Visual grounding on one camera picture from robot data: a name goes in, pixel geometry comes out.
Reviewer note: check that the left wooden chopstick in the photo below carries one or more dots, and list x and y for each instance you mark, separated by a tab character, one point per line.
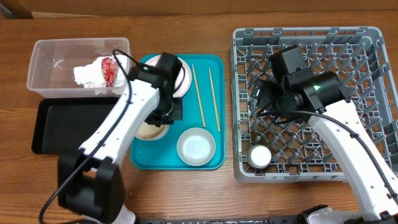
198	96

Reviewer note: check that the clear plastic bin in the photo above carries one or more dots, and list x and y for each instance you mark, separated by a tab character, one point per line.
52	62

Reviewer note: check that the white napkin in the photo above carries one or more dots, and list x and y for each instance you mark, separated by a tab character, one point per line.
90	76

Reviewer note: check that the wooden chopstick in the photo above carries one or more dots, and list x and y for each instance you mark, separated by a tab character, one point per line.
198	96
214	100

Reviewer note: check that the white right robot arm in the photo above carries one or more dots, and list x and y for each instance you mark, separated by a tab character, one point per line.
324	102

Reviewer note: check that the red snack wrapper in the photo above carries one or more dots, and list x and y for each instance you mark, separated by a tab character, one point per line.
109	69

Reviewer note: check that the small pink bowl with crumbs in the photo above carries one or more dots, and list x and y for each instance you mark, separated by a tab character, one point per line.
150	132

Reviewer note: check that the large pink plate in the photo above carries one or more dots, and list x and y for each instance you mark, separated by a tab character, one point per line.
183	81

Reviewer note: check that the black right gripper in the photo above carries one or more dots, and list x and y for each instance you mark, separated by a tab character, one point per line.
260	100

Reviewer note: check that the grey dishwasher rack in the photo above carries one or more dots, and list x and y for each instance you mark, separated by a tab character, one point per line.
357	54

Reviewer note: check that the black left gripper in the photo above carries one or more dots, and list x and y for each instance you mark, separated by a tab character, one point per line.
176	114

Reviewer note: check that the white paper cup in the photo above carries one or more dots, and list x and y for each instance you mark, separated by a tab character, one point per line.
259	156

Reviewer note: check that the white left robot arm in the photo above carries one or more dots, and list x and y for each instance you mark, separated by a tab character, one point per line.
89	179

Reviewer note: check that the black plastic tray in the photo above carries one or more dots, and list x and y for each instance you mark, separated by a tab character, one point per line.
63	124

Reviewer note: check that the grey bowl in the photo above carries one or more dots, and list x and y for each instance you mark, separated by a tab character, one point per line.
196	147

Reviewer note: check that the right wooden chopstick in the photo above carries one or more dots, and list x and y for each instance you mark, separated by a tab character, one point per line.
214	100

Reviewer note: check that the black rail at table edge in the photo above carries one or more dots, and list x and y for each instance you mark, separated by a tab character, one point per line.
217	221

